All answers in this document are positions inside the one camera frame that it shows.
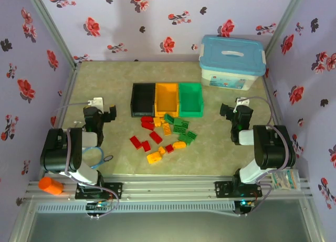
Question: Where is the clear bag of small parts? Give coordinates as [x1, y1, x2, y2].
[271, 169, 300, 192]

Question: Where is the yellow plastic bin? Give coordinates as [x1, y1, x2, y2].
[154, 82, 181, 119]

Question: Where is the aluminium mounting rail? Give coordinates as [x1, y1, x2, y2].
[25, 175, 313, 201]

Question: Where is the left arm grey cable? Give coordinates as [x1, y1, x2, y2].
[50, 102, 120, 219]

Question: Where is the large yellow rounded lego brick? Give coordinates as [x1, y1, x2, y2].
[146, 151, 162, 165]

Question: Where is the white storage box blue lid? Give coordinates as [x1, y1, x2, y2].
[198, 35, 267, 92]

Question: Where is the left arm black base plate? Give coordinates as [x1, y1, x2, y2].
[75, 182, 123, 200]

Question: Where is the aluminium frame leg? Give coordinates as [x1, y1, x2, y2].
[9, 197, 37, 242]
[299, 198, 328, 242]

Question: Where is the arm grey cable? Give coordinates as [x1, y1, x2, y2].
[50, 102, 120, 219]
[237, 96, 296, 217]

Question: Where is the green plastic bin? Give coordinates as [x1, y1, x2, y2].
[178, 81, 205, 119]

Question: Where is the blue tube loop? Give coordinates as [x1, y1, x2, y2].
[81, 146, 106, 171]

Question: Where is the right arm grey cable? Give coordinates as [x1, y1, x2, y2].
[237, 96, 296, 217]

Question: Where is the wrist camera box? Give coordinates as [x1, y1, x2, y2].
[234, 97, 255, 121]
[83, 97, 104, 119]

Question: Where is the black plastic bin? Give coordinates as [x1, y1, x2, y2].
[130, 82, 157, 119]

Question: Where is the aluminium corner post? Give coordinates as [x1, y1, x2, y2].
[25, 0, 79, 69]
[264, 0, 308, 54]

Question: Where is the orange plastic cylinder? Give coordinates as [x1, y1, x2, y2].
[38, 176, 65, 196]

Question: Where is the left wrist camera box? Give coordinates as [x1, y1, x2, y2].
[83, 97, 104, 119]

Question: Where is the aluminium side rail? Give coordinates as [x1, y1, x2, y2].
[39, 62, 82, 181]
[261, 73, 293, 174]

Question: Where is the grey slotted cable duct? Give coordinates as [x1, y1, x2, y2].
[35, 201, 236, 214]

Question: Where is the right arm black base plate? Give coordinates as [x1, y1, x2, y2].
[214, 181, 263, 198]

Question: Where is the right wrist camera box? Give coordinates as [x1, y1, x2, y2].
[234, 97, 255, 121]

